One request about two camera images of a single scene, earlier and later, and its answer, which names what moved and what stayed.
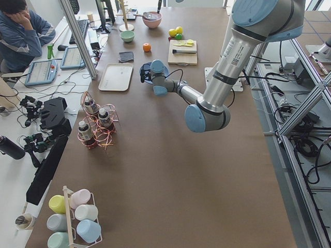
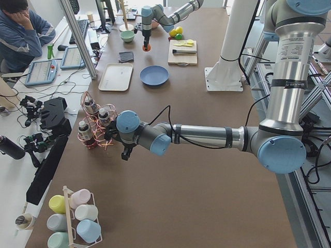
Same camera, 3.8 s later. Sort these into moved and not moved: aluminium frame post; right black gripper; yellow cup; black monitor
Moved: right black gripper
Not moved: yellow cup; aluminium frame post; black monitor
